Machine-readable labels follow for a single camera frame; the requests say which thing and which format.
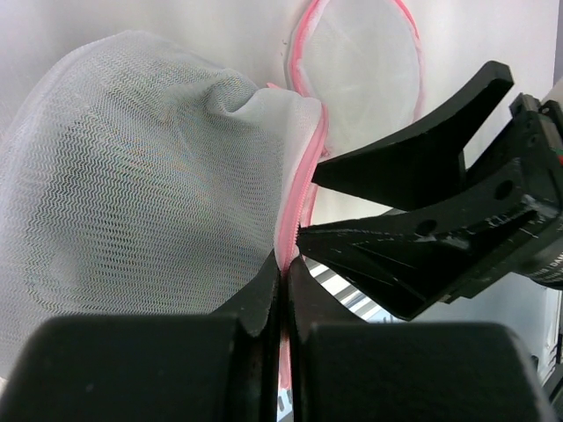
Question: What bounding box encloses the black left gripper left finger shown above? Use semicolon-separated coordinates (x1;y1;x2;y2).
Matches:
1;256;281;421

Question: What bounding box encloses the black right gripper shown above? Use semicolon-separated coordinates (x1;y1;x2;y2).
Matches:
297;61;562;321

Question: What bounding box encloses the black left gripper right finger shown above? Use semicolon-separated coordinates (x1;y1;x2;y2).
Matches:
287;258;557;421

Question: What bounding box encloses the white mesh laundry bag pink zipper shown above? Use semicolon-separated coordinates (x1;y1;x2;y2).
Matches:
1;1;422;379

